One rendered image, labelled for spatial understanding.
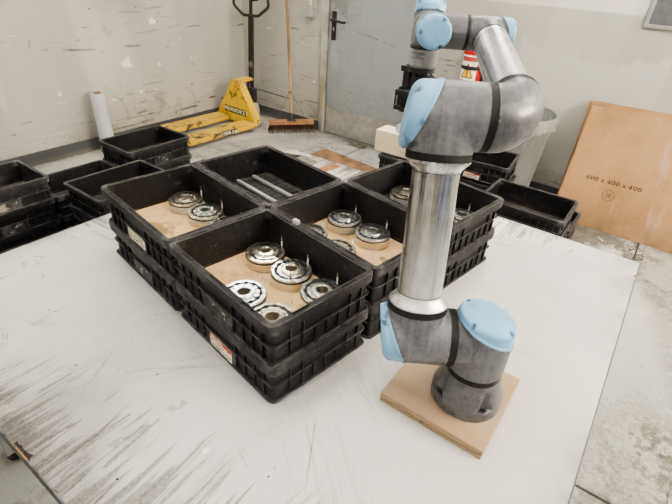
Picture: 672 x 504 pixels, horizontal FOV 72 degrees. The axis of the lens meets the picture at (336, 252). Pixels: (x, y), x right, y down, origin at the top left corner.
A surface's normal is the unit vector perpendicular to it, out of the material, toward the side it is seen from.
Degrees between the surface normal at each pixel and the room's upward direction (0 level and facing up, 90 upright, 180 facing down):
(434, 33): 90
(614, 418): 0
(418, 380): 1
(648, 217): 73
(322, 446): 0
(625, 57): 90
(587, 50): 90
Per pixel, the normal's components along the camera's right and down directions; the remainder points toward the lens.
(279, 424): 0.06, -0.84
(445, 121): -0.07, 0.33
